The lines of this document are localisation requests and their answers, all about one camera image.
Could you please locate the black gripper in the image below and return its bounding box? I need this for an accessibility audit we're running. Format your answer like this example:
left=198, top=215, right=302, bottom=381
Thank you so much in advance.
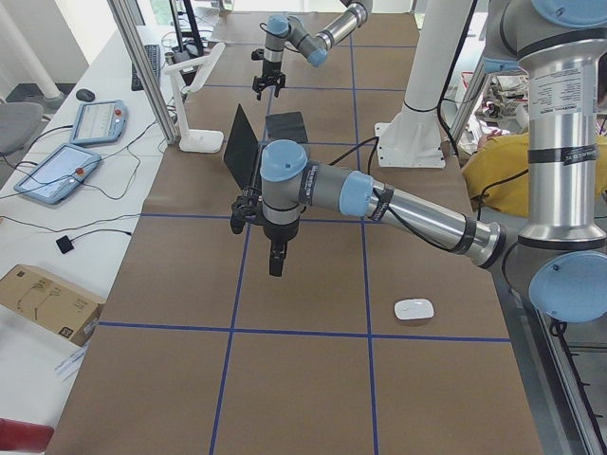
left=252, top=60, right=285, bottom=100
left=263, top=220, right=300, bottom=277

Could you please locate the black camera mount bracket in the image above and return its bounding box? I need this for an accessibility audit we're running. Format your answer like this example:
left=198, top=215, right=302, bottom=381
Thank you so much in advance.
left=230, top=187, right=264, bottom=234

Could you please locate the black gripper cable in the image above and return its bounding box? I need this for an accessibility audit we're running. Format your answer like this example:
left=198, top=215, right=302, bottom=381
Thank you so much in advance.
left=326, top=136, right=456, bottom=250

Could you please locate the white computer mouse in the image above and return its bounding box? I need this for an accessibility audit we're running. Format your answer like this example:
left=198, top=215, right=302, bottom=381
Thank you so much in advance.
left=394, top=298, right=434, bottom=321

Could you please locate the black desk mouse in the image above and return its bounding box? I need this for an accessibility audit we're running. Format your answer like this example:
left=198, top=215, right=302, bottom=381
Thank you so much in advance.
left=75, top=88, right=96, bottom=102

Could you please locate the white desk lamp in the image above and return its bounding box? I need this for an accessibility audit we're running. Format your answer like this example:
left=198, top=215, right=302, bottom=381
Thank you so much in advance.
left=162, top=42, right=227, bottom=154

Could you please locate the aluminium frame post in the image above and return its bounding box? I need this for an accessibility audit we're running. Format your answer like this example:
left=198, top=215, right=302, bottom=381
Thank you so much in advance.
left=107, top=0, right=177, bottom=145

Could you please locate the blue teach pendant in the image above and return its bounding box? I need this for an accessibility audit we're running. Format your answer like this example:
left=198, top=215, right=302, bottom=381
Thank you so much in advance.
left=69, top=100, right=128, bottom=147
left=13, top=143, right=101, bottom=205

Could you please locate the small black square device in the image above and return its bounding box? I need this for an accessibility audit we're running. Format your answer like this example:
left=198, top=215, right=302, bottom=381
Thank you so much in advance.
left=55, top=235, right=75, bottom=254

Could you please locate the blue teach pendant near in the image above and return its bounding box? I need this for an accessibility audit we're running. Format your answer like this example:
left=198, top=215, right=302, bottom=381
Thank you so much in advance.
left=13, top=143, right=101, bottom=205

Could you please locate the cardboard box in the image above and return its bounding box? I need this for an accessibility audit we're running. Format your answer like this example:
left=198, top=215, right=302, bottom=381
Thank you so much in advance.
left=1, top=264, right=105, bottom=347

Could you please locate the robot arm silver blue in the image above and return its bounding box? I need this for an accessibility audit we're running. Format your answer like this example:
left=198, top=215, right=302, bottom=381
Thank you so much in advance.
left=260, top=1, right=606, bottom=322
left=251, top=0, right=374, bottom=100

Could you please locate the black keyboard on desk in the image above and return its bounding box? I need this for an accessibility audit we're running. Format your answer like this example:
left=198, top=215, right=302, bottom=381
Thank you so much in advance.
left=130, top=44, right=162, bottom=92

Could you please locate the person in yellow shirt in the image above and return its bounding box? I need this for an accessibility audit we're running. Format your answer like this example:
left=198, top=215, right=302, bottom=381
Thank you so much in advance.
left=462, top=127, right=607, bottom=220

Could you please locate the blue teach pendant far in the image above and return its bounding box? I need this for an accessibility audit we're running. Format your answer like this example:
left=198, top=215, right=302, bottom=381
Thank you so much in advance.
left=69, top=100, right=128, bottom=147

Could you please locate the silver laptop black keyboard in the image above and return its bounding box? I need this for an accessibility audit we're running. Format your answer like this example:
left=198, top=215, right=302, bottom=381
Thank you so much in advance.
left=223, top=104, right=260, bottom=190

